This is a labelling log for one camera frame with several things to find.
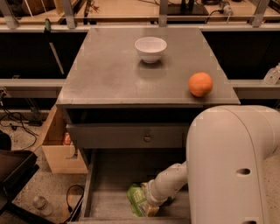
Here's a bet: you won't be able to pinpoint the clear plastic bottle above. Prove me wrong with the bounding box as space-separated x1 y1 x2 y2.
33 196 53 217

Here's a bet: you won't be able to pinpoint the grey wooden drawer cabinet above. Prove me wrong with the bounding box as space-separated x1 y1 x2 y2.
56 26 242 224

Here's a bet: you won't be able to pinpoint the black chair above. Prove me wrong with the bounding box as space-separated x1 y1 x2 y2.
0 131 54 224

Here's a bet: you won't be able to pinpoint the white ceramic bowl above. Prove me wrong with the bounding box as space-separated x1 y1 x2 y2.
135 37 167 63

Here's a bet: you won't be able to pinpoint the grey top drawer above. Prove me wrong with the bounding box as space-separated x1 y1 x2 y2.
66 123 189 149

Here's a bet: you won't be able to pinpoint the round metal drawer knob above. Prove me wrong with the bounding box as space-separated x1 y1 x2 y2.
143 134 152 143

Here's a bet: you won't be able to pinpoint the cardboard box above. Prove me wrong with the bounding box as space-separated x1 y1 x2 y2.
34 106 88 174

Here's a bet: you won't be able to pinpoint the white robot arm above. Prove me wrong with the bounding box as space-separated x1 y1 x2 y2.
145 106 280 224

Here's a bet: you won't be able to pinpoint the green rice chip bag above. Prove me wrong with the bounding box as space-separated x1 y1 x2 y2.
127 183 148 217

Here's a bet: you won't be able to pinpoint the black cable loop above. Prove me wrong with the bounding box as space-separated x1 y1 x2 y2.
60 184 86 224

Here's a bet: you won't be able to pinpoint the green handled tool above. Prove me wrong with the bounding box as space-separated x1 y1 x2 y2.
44 18 65 75

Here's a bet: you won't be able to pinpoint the orange fruit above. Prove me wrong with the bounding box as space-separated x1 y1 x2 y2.
188 73 213 97

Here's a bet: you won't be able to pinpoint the open grey middle drawer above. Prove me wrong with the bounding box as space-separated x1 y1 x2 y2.
78 149 191 224

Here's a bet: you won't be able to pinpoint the black floor cables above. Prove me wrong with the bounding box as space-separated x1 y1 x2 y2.
0 88 39 151

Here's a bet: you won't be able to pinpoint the red can in box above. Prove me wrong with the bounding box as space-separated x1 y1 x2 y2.
63 132 72 145

